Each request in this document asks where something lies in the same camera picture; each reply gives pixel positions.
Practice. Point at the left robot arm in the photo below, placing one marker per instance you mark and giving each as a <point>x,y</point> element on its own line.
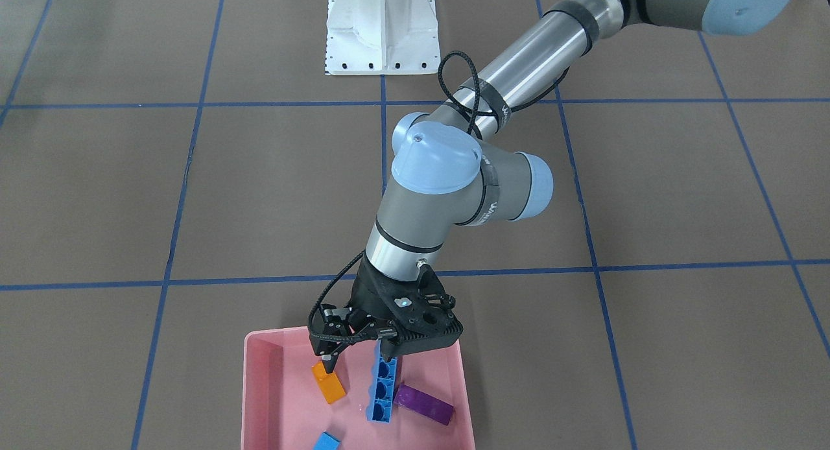
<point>446,174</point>

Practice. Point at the purple block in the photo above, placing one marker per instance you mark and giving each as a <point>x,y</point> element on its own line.
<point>424,404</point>

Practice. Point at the pink plastic box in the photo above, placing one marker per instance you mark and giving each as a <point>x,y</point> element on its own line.
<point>283,407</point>

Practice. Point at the orange block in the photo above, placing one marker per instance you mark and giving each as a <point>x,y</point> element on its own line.
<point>329,384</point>

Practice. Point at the small blue block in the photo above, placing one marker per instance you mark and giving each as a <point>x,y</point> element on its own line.
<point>326,441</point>

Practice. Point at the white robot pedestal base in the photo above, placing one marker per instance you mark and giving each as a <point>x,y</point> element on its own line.
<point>382,37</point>

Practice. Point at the long blue studded block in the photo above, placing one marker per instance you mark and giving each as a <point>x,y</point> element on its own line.
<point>383,382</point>

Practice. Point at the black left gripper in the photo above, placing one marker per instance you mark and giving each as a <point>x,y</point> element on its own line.
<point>371,295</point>

